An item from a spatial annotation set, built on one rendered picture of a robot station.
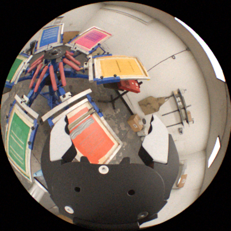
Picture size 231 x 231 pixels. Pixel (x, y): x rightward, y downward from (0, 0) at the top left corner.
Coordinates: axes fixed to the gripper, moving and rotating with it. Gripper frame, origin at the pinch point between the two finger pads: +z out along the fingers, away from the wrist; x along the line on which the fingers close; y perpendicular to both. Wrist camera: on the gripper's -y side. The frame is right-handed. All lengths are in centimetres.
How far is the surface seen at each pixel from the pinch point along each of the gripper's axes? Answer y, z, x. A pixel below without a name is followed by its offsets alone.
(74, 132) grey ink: 49, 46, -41
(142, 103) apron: 82, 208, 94
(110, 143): 76, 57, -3
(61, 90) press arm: 7, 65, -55
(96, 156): 78, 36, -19
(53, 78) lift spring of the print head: -10, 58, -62
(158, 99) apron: 54, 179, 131
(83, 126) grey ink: 48, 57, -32
